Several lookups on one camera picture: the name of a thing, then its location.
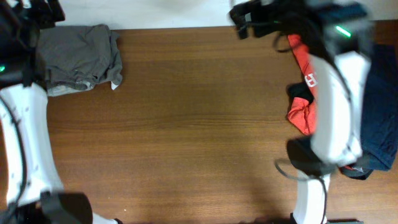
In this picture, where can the navy blue garment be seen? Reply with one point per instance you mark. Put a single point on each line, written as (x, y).
(379, 119)

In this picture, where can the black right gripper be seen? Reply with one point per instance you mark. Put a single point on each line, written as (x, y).
(264, 9)

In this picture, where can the red t-shirt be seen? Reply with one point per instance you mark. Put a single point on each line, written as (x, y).
(301, 147)

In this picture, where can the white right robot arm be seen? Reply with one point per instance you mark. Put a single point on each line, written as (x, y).
(339, 41)

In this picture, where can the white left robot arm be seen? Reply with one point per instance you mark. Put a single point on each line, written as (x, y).
(35, 193)

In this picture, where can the grey cargo shorts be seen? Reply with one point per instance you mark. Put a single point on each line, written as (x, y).
(77, 58)

